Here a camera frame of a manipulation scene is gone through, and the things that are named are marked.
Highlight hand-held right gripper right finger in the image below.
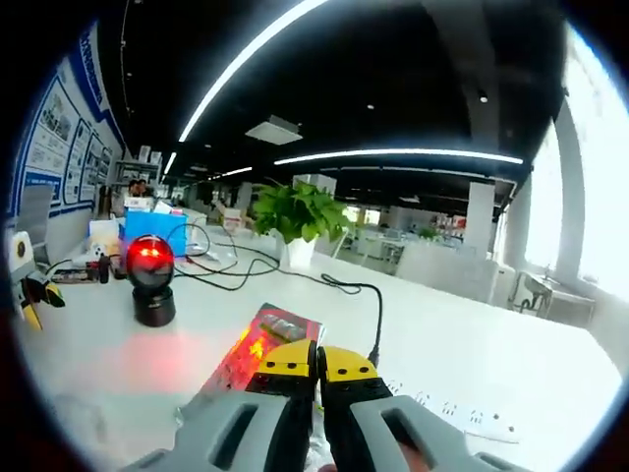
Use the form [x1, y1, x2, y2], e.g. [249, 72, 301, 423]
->
[316, 345, 522, 472]

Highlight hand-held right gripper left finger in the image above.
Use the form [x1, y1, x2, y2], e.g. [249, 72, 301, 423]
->
[122, 337, 319, 472]

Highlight black yellow sheet goods packet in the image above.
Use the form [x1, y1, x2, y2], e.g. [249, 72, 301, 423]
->
[199, 302, 325, 394]

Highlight black flat case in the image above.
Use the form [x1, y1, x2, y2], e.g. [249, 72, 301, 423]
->
[50, 267, 99, 285]

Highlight white power strip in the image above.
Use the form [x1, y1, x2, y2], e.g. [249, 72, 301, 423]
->
[387, 377, 521, 444]

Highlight black barcode scanner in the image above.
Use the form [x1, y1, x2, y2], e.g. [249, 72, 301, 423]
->
[125, 234, 177, 328]

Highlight blue plastic crate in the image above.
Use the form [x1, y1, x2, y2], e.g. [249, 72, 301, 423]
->
[122, 209, 189, 258]

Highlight white cardboard box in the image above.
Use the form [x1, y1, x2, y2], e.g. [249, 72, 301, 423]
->
[125, 196, 173, 215]

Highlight metal storage shelf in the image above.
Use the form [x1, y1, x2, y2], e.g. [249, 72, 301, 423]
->
[115, 145, 163, 201]

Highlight white desk partition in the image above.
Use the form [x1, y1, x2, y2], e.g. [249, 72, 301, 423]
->
[395, 243, 500, 301]

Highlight potted green plant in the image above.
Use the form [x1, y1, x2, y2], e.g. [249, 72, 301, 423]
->
[250, 179, 353, 270]

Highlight white side desk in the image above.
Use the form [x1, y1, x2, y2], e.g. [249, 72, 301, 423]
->
[510, 269, 599, 325]

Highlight white square pillar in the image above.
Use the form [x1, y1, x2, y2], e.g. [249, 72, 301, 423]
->
[465, 181, 496, 260]

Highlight white ceiling vent panel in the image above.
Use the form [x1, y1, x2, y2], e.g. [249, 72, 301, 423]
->
[244, 115, 304, 147]

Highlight long ceiling light strip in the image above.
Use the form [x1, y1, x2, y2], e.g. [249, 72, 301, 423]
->
[272, 147, 525, 166]
[177, 0, 328, 144]

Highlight narrow bright window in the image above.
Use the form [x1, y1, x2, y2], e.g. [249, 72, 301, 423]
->
[523, 122, 564, 271]

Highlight large bright window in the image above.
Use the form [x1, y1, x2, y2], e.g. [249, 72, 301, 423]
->
[564, 22, 629, 301]

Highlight black plug power cable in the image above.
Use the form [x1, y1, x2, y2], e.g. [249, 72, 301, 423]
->
[277, 265, 385, 369]

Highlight blue white wall poster boards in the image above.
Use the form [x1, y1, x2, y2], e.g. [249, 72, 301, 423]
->
[9, 22, 127, 220]

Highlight black looped table cable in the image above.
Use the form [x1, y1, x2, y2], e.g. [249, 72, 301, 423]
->
[166, 223, 284, 292]

